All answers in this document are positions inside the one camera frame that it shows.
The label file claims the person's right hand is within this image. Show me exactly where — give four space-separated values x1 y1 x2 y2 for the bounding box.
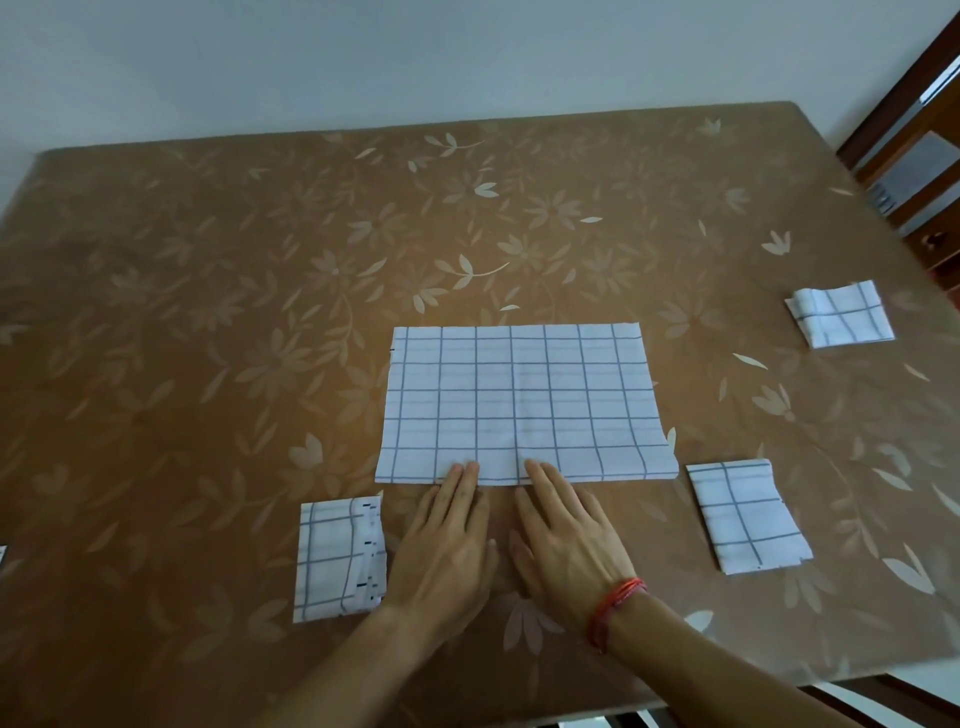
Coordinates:
509 458 646 639

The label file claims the person's left hand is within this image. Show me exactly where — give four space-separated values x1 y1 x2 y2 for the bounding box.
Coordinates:
378 461 500 646

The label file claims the person's left forearm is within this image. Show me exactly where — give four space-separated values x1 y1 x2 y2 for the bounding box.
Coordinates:
251 607 451 728

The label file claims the person's right forearm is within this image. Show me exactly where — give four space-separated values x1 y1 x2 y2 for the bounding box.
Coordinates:
607 592 864 728

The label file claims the wooden table with floral cover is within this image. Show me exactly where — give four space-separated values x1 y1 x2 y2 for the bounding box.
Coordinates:
0 101 960 728

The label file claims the wooden chair with sticker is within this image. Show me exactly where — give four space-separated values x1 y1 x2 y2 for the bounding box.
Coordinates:
854 74 960 301

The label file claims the red string bracelet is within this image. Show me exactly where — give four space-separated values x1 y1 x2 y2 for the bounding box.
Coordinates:
584 577 650 654

